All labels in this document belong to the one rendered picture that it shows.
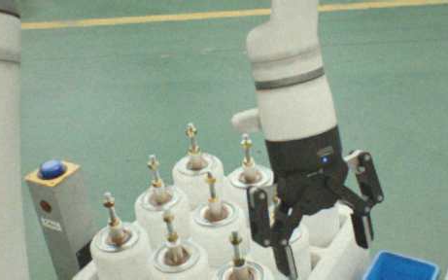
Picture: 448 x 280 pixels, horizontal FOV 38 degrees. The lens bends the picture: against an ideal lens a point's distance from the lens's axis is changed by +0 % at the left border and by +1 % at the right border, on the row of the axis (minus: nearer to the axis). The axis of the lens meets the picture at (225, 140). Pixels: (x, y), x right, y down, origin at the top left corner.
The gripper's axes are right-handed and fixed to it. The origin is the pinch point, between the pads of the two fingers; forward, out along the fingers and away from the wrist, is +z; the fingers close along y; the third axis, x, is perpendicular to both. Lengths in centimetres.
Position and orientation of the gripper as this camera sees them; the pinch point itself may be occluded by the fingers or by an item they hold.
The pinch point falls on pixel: (327, 257)
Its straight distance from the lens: 70.4
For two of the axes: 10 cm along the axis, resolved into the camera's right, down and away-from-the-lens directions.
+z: 2.3, 9.5, 2.2
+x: -3.8, -1.2, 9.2
